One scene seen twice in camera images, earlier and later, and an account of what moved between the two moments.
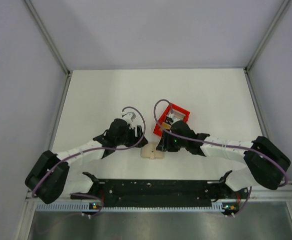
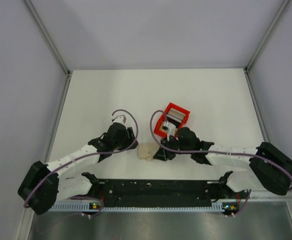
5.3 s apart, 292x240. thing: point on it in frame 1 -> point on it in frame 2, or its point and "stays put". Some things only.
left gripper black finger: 140,134 -> 131,137
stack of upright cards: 178,114 stays put
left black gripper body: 127,138 stays put
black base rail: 161,193 stays put
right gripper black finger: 163,145 -> 164,155
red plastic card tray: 171,106 stays put
